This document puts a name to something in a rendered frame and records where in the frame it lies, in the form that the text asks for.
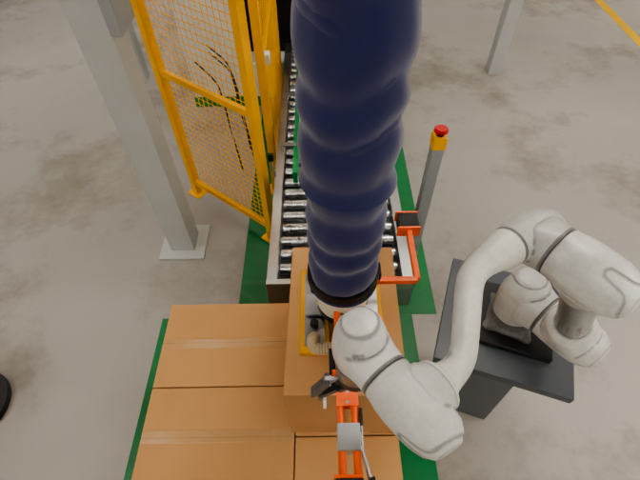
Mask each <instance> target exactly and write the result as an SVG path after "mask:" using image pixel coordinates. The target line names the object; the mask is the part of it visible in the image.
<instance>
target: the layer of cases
mask: <svg viewBox="0 0 640 480"><path fill-rule="evenodd" d="M288 318H289V303H274V304H219V305H172V306H171V310H170V318H169V322H168V325H167V330H166V334H165V338H164V342H163V347H162V350H161V354H160V359H159V363H158V367H157V371H156V375H155V379H154V383H153V389H152V392H151V396H150V403H149V407H148V411H147V415H146V420H145V424H144V428H143V432H142V436H141V440H140V444H139V449H138V452H137V456H136V461H135V465H134V469H133V473H132V478H131V480H334V474H339V472H338V452H337V447H336V445H337V433H336V432H293V431H291V429H290V421H289V418H288V413H287V409H286V404H285V400H284V395H283V391H284V376H285V362H286V347H287V332H288ZM363 435H364V450H365V453H366V456H367V459H368V463H369V466H370V473H371V476H375V480H403V472H402V464H401V456H400V448H399V440H398V438H397V437H396V436H395V435H394V433H393V432H363Z"/></svg>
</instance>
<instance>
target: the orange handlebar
mask: <svg viewBox="0 0 640 480"><path fill-rule="evenodd" d="M406 236H407V242H408V248H409V253H410V263H411V269H412V275H413V276H381V281H379V280H378V283H377V285H380V284H417V281H420V278H421V277H420V271H419V267H418V261H417V256H416V251H415V246H414V241H413V235H412V230H406ZM339 317H340V312H338V311H334V312H333V319H334V326H335V325H336V322H337V321H338V319H339ZM358 406H359V403H358V392H352V391H349V390H346V391H343V392H336V411H337V423H345V410H350V413H351V422H352V423H359V409H358ZM353 468H354V474H363V471H362V455H361V451H360V450H356V451H354V452H353ZM338 472H339V474H347V455H346V452H345V451H343V450H341V451H338Z"/></svg>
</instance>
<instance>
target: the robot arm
mask: <svg viewBox="0 0 640 480"><path fill-rule="evenodd" d="M520 264H524V265H526V266H528V267H530V268H521V269H519V270H516V271H514V272H513V273H511V274H510V275H509V276H508V277H507V278H505V279H504V280H503V282H502V283H501V285H500V287H499V289H498V291H497V292H496V293H494V292H493V293H491V294H490V303H489V307H488V311H487V314H486V318H485V320H484V321H483V323H482V328H483V329H484V330H493V331H496V332H499V333H501V334H504V335H507V336H509V337H512V338H514V339H517V340H519V341H521V342H522V343H524V344H529V343H530V341H531V338H530V331H532V332H533V333H534V334H535V335H536V336H537V337H538V338H539V339H540V340H542V341H543V342H544V343H545V344H546V345H547V346H549V347H550V348H551V349H552V350H554V351H555V352H556V353H558V354H559V355H560V356H562V357H563V358H564V359H566V360H567V361H569V362H571V363H572V364H575V365H577V366H581V367H585V368H587V367H594V366H596V365H597V364H598V363H599V362H600V361H601V360H602V359H604V358H605V356H606V355H607V354H608V353H609V352H610V349H611V347H610V339H609V337H608V335H607V334H606V332H605V331H604V330H603V329H602V328H601V327H600V325H599V323H598V322H597V319H596V316H597V315H600V316H604V317H608V318H612V319H619V318H624V317H627V316H629V315H630V314H631V313H632V312H633V311H634V310H635V309H636V308H637V307H638V306H639V305H640V271H639V270H638V269H637V268H636V267H635V266H634V265H633V264H632V263H631V262H630V261H629V260H627V259H626V258H625V257H623V256H622V255H620V254H619V253H618V252H616V251H615V250H613V249H611V248H610V247H608V246H606V245H605V244H603V243H602V242H600V241H598V240H596V239H594V238H593V237H591V236H588V235H586V234H585V233H583V232H581V231H579V230H577V229H575V228H574V227H572V226H571V225H569V224H568V223H567V221H566V219H565V218H564V216H563V215H562V214H561V213H560V212H559V211H558V210H555V209H551V208H537V209H532V210H526V211H523V212H521V213H519V214H517V215H515V216H513V217H512V218H511V219H509V220H507V221H506V222H504V223H503V224H502V225H501V226H500V227H499V228H497V229H496V230H495V231H493V232H492V233H491V234H490V236H489V237H488V238H487V239H486V240H485V241H484V242H483V243H482V244H481V245H480V246H479V247H478V248H477V249H476V250H475V251H474V252H473V253H471V254H470V256H469V257H468V258H467V259H466V260H465V262H464V263H463V265H462V266H461V268H460V270H459V271H458V274H457V277H456V281H455V287H454V296H453V309H452V322H451V335H450V348H449V351H448V353H447V355H446V356H445V357H444V358H443V359H442V360H440V361H439V362H436V363H432V362H431V361H428V360H422V361H420V362H417V363H416V362H413V363H410V362H409V361H408V360H407V359H406V358H405V357H404V356H403V354H402V353H401V352H400V351H399V349H398V348H397V347H396V346H395V344H394V343H393V341H392V339H391V337H390V334H389V332H388V331H387V328H386V326H385V324H384V322H383V320H382V319H381V317H380V316H379V315H378V313H377V312H376V311H375V310H373V309H371V308H368V307H363V306H358V307H354V308H352V309H351V310H349V311H347V312H346V313H344V314H343V315H341V316H340V317H339V319H338V321H337V322H336V325H335V327H334V330H333V334H332V339H331V350H332V355H333V359H334V361H335V367H336V376H331V375H330V374H329V373H328V372H326V373H324V377H322V378H321V379H320V380H319V381H317V382H316V383H315V384H313V385H312V386H311V387H310V397H312V398H314V397H316V396H318V400H319V401H323V407H324V409H326V408H327V396H329V395H331V394H334V393H336V392H343V391H346V390H349V391H352V392H358V391H362V392H363V393H364V394H365V395H366V396H367V398H368V399H369V401H370V403H371V405H372V407H373V408H374V410H375V411H376V413H377V414H378V415H379V417H380V418H381V419H382V421H383V422H384V423H385V424H386V425H387V427H388V428H389V429H390V430H391V431H392V432H393V433H394V435H395V436H396V437H397V438H398V439H399V440H400V441H401V442H402V443H403V444H404V445H405V446H407V447H408V448H409V449H410V450H412V451H413V452H414V453H416V454H417V455H419V456H421V457H422V458H425V459H429V460H433V461H437V460H440V459H442V458H444V457H445V456H447V455H449V454H450V453H452V452H453V451H454V450H456V449H457V448H459V447H460V446H461V445H462V442H463V436H464V428H463V423H462V419H461V417H460V415H459V414H458V413H457V411H456V409H457V408H458V406H459V403H460V399H459V394H458V393H459V391H460V389H461V388H462V387H463V386H464V384H465V383H466V382H467V380H468V379H469V377H470V375H471V373H472V371H473V369H474V366H475V363H476V359H477V354H478V349H479V338H480V326H481V313H482V301H483V291H484V287H485V284H486V282H487V280H488V279H489V278H490V277H491V276H493V275H494V274H496V273H498V272H500V271H503V270H507V269H510V268H513V267H516V266H518V265H520ZM551 286H553V287H554V288H555V290H556V291H557V292H558V294H559V295H560V297H558V296H557V294H556V293H555V292H554V290H553V289H552V288H551Z"/></svg>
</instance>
